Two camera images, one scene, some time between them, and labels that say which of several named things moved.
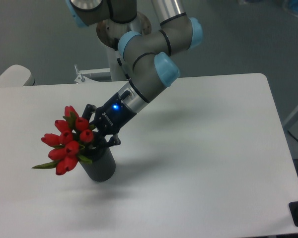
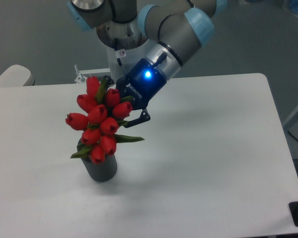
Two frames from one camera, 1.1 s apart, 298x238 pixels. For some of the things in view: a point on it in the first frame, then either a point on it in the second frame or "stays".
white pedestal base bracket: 81,78 stays
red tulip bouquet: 67,145 → 106,109
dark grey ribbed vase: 103,163 stays
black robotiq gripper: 112,115 → 142,83
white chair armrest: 16,75 stays
